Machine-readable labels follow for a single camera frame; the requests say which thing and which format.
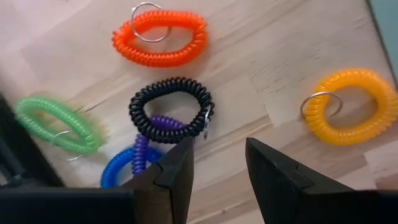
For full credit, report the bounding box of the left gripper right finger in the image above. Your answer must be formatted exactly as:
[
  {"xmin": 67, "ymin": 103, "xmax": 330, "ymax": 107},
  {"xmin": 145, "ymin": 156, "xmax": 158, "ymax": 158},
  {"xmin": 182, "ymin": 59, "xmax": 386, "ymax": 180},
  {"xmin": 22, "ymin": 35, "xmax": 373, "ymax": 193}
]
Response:
[{"xmin": 245, "ymin": 137, "xmax": 398, "ymax": 224}]

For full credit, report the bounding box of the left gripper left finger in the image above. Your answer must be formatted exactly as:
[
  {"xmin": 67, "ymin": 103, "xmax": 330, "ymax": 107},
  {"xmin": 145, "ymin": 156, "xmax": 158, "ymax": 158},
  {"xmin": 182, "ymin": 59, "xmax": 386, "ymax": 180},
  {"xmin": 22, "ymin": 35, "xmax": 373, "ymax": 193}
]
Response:
[{"xmin": 0, "ymin": 136, "xmax": 195, "ymax": 224}]

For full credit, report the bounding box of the purple coil keychain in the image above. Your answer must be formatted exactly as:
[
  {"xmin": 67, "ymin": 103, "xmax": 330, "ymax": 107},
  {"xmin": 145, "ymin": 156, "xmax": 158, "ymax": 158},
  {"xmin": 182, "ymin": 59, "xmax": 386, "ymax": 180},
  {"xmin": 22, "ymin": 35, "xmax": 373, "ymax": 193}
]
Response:
[{"xmin": 131, "ymin": 114, "xmax": 187, "ymax": 177}]

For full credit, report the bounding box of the black coil keychain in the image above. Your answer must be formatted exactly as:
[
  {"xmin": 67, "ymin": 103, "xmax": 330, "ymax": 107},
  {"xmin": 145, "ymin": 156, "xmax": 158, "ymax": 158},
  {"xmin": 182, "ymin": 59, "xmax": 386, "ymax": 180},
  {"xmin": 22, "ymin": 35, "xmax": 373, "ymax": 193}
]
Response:
[{"xmin": 129, "ymin": 77, "xmax": 215, "ymax": 144}]

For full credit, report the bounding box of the orange-red coil keychain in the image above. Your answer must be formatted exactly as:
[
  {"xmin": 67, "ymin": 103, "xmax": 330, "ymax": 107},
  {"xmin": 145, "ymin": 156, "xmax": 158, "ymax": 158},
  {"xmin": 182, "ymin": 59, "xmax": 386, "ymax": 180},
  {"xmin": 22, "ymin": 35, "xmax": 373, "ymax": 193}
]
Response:
[{"xmin": 111, "ymin": 2, "xmax": 208, "ymax": 68}]

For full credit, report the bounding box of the blue coil keychain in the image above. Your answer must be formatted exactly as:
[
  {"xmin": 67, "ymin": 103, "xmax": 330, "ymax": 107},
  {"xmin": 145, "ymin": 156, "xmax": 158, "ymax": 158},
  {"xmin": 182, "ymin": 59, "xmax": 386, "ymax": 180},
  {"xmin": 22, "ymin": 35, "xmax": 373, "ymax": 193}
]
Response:
[{"xmin": 99, "ymin": 146, "xmax": 164, "ymax": 190}]

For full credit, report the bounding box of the yellow coil keychain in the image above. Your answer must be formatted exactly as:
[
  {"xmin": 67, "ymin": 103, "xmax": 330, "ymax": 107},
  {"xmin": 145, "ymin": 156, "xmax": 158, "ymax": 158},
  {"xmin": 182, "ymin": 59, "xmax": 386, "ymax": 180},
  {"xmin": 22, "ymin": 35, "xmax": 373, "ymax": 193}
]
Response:
[{"xmin": 300, "ymin": 68, "xmax": 398, "ymax": 146}]

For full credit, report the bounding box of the black aluminium table frame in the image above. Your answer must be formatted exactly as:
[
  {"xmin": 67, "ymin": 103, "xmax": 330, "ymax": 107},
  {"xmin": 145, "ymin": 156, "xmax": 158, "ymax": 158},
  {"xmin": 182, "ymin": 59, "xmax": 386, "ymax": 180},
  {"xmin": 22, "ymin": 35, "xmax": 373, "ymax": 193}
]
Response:
[{"xmin": 0, "ymin": 93, "xmax": 65, "ymax": 189}]

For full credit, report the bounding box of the green coil keychain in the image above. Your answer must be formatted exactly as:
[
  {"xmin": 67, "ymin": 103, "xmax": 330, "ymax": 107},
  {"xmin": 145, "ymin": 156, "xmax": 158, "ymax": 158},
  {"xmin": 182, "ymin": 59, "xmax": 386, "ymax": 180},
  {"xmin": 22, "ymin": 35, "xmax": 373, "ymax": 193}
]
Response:
[{"xmin": 13, "ymin": 96, "xmax": 100, "ymax": 162}]

